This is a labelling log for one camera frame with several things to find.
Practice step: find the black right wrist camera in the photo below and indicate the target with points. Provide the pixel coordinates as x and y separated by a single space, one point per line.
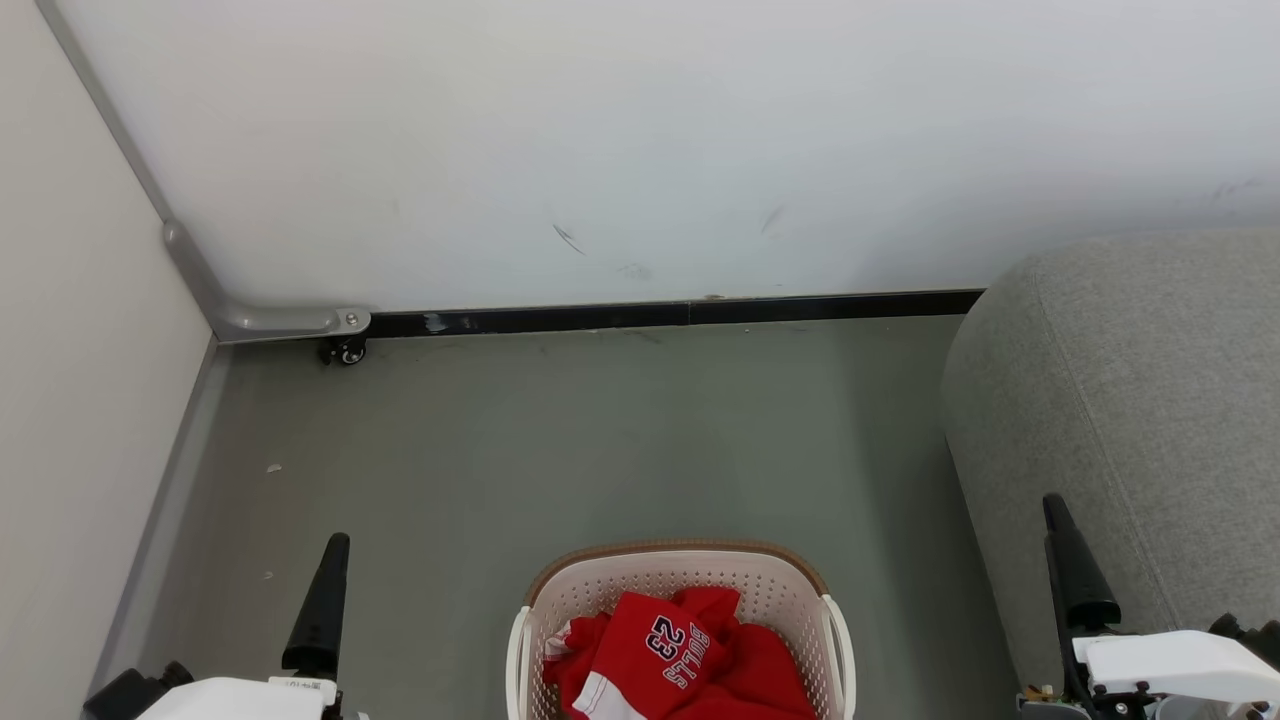
1250 638

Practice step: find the red Bulls 23 jersey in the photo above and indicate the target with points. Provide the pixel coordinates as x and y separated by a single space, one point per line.
650 650

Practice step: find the black baseboard strip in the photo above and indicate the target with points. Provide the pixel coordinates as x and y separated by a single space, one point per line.
650 314

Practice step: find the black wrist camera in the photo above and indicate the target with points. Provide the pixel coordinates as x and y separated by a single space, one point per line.
125 695
1250 638

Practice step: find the plain red garment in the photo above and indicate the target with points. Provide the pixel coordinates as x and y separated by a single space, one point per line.
775 670

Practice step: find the white perforated laundry basket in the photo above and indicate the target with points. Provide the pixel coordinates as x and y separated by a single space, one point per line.
680 575

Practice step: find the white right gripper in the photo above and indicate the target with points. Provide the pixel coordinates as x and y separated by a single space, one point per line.
1180 660

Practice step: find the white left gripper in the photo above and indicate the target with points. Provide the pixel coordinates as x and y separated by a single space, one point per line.
240 700

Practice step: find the grey fabric sofa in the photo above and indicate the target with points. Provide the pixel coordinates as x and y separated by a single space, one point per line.
1150 400

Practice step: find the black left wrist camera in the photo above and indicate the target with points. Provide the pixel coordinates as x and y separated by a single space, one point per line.
125 695

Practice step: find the black caster wheel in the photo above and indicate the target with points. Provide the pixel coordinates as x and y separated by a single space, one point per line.
345 351

